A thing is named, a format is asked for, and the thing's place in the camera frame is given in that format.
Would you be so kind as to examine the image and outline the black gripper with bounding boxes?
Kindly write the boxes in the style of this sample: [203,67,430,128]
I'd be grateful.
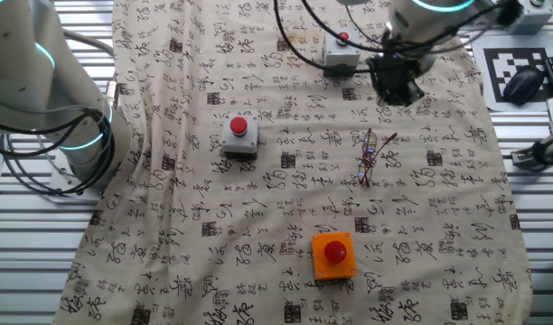
[368,51,435,108]

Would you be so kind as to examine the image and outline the dark red framed glasses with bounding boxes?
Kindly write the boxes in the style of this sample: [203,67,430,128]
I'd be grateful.
[356,127,399,189]

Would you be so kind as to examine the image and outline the grey box flat red button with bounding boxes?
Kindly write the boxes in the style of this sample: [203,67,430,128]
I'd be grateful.
[322,27,362,78]

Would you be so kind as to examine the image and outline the black computer mouse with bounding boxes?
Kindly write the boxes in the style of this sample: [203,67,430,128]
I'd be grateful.
[502,65,546,107]

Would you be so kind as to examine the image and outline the black white fiducial marker sheet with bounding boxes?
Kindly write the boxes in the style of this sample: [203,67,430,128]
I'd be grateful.
[482,44,553,113]

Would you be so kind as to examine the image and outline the beige calligraphy print cloth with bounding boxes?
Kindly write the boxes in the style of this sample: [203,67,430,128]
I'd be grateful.
[52,0,534,325]

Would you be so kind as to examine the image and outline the grey box green button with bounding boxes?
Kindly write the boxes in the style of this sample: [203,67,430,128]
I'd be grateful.
[506,0,553,36]

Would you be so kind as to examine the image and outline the grey box mushroom red button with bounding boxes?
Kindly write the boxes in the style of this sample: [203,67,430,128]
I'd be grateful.
[220,114,260,160]

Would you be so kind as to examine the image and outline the orange box red button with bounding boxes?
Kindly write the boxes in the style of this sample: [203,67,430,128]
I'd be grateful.
[310,231,358,282]

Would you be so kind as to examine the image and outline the metal base connector plug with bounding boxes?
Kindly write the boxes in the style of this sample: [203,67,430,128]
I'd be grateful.
[105,79,120,111]

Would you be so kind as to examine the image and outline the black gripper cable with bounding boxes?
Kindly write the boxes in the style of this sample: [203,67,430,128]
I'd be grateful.
[300,0,503,54]
[273,0,375,74]

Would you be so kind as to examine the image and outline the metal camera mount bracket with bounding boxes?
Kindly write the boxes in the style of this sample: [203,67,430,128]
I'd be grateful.
[511,134,553,172]

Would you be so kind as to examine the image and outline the black base cable bundle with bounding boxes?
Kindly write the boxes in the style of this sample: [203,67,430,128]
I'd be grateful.
[0,107,116,196]

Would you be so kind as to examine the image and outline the grey base cable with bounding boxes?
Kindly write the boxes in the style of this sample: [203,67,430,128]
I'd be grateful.
[61,29,116,58]

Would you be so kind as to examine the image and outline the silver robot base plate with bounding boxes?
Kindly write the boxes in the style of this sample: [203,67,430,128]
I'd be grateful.
[48,158,108,204]

